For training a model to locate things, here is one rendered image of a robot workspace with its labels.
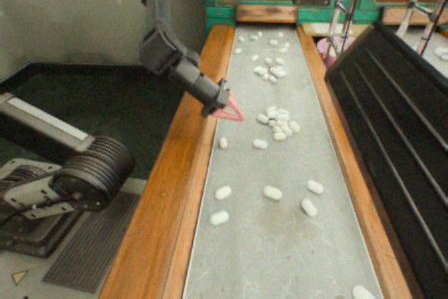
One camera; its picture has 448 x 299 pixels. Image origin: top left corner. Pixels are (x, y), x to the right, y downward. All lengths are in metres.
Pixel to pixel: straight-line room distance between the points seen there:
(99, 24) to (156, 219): 2.30
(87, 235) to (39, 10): 2.27
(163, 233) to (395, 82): 0.42
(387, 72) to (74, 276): 0.81
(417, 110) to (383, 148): 0.03
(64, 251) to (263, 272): 0.59
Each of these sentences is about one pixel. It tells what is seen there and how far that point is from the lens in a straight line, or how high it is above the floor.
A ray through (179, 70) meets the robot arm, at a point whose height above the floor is 0.94.
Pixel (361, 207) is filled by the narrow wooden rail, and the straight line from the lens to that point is 0.59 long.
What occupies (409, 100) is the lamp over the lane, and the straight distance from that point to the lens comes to 0.23.
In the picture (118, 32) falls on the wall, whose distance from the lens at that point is 2.66.
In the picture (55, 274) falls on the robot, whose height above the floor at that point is 0.48.
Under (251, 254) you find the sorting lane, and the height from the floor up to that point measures 0.74.
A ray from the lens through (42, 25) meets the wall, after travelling 2.96.
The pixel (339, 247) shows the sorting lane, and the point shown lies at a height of 0.74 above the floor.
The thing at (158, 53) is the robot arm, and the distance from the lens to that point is 0.60.
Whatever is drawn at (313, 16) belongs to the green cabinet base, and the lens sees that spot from 1.51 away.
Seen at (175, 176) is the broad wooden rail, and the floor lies 0.76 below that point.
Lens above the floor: 1.20
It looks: 37 degrees down
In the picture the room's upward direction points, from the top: straight up
